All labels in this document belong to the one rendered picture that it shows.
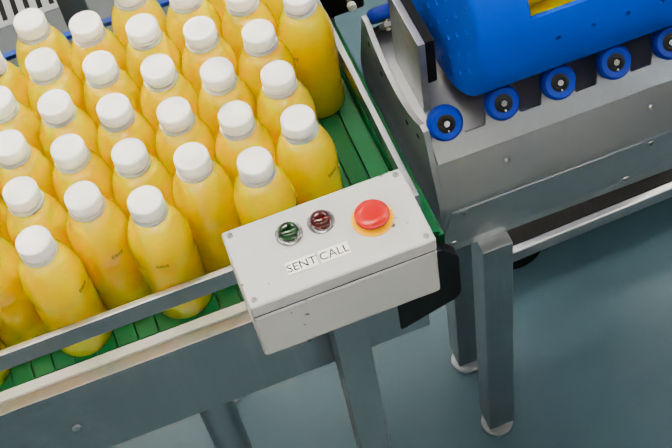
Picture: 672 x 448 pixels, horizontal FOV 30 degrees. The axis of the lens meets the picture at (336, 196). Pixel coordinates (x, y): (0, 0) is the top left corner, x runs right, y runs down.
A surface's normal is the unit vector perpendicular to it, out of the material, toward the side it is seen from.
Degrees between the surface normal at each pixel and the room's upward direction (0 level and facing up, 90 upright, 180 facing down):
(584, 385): 0
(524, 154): 70
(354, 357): 90
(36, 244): 0
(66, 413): 90
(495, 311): 90
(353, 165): 0
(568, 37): 92
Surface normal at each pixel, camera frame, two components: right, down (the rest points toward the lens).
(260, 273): -0.11, -0.58
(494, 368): 0.34, 0.74
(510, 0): 0.25, 0.39
